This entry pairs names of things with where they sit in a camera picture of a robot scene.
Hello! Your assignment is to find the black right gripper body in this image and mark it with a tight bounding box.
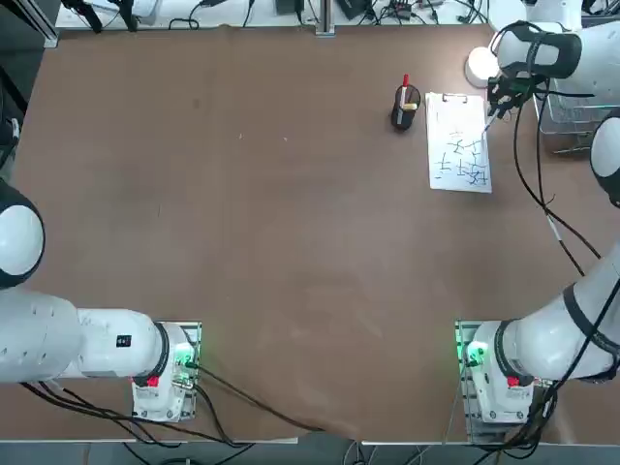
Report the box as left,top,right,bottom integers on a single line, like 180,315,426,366
498,76,533,101

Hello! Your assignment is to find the white A4 paper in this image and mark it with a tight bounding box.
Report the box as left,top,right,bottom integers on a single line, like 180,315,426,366
426,95,493,194

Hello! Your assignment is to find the black mesh pen holder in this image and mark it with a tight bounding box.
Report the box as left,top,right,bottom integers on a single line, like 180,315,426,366
389,82,421,133

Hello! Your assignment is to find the white clipboard with metal clip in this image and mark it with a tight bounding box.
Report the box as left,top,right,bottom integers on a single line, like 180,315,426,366
424,91,494,195

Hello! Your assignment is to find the white round desk lamp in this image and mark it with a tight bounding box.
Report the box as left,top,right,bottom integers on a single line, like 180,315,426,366
464,46,503,89

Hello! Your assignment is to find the dark grey power adapter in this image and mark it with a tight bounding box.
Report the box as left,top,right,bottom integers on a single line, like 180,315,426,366
336,0,375,21

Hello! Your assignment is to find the black stand leg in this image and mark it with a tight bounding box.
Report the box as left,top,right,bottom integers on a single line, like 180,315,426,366
61,0,104,34
111,0,140,33

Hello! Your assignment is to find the black equipment beside table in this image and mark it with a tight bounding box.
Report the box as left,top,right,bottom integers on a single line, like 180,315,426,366
0,62,23,169

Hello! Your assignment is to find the black cable with white tag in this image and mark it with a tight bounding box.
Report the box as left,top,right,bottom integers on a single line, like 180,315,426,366
512,81,587,277

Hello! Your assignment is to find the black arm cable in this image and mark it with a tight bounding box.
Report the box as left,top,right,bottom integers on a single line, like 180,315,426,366
532,89,605,261

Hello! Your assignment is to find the aluminium profile post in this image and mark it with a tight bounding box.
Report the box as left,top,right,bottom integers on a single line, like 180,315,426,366
314,0,336,38

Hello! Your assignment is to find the black cable across table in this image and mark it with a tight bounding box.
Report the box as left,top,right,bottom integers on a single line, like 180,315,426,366
186,360,340,434

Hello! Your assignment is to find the aluminium frame profile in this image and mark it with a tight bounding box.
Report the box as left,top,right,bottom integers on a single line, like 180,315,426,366
14,0,60,48

